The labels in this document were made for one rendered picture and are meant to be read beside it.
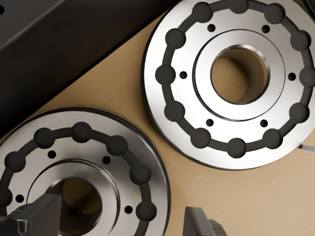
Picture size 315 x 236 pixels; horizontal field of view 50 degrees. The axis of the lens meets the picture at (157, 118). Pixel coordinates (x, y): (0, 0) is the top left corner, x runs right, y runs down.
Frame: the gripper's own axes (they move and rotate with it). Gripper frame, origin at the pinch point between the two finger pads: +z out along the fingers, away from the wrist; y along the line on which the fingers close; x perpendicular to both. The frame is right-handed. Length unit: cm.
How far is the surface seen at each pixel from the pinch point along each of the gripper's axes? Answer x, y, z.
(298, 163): 2.5, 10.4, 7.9
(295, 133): 4.5, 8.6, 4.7
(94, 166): 1.8, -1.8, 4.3
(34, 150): 2.3, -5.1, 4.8
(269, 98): 6.2, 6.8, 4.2
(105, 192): 0.5, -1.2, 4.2
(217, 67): 8.0, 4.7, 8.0
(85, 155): 2.3, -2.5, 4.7
